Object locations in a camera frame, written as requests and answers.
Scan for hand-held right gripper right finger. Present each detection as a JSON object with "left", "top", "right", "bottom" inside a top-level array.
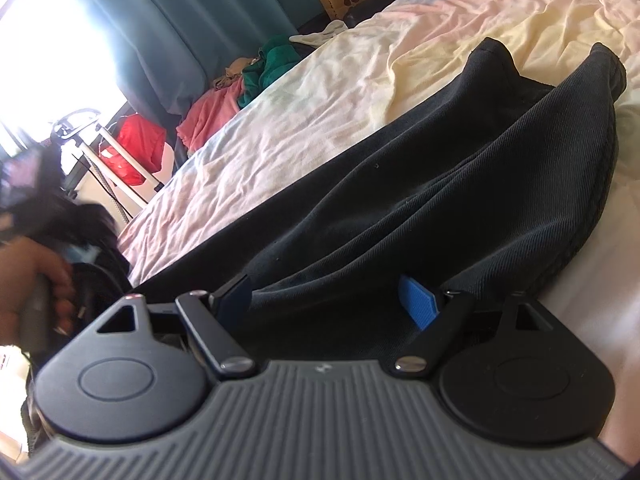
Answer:
[{"left": 394, "top": 276, "right": 549, "bottom": 377}]

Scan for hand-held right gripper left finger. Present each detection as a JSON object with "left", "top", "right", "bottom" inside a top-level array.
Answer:
[{"left": 96, "top": 274, "right": 257, "bottom": 376}]

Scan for black pants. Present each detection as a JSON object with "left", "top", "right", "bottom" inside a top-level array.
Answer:
[{"left": 134, "top": 38, "right": 628, "bottom": 331}]

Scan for person's left hand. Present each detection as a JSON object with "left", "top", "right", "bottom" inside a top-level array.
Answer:
[{"left": 0, "top": 237, "right": 76, "bottom": 347}]

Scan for white metal rack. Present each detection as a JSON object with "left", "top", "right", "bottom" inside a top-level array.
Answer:
[{"left": 50, "top": 108, "right": 164, "bottom": 221}]

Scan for red bag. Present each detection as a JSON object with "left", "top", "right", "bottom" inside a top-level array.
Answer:
[{"left": 98, "top": 113, "right": 167, "bottom": 187}]

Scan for pink garment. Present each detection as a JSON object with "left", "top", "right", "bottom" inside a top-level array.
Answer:
[{"left": 176, "top": 80, "right": 246, "bottom": 155}]

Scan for beige garment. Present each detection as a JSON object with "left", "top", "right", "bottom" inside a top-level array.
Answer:
[{"left": 210, "top": 57, "right": 260, "bottom": 92}]

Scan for teal curtain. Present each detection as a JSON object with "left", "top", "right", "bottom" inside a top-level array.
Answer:
[{"left": 31, "top": 0, "right": 377, "bottom": 126}]

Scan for green garment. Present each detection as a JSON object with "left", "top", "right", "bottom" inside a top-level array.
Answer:
[{"left": 237, "top": 35, "right": 305, "bottom": 109}]

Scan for white garment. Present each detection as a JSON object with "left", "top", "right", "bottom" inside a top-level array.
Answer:
[{"left": 289, "top": 20, "right": 348, "bottom": 49}]

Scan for pastel bed sheet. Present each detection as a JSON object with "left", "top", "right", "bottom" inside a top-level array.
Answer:
[{"left": 116, "top": 0, "right": 640, "bottom": 461}]

